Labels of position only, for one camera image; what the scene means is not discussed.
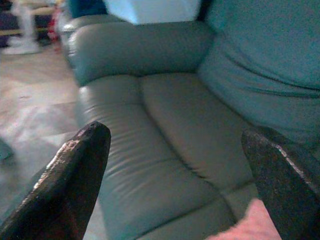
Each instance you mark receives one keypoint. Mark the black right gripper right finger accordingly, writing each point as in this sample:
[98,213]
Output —
[290,197]

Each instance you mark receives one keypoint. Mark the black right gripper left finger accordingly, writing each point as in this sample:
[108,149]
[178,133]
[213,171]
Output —
[65,190]

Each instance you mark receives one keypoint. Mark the pink dotted pillow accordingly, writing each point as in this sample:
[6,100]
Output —
[250,225]

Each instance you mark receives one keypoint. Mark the grey-green leather sofa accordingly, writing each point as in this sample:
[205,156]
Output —
[175,120]

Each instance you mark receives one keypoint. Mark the purple armchair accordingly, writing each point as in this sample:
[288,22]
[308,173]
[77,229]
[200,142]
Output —
[7,22]

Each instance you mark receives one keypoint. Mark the white pedestal fan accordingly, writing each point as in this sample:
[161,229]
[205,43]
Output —
[25,30]

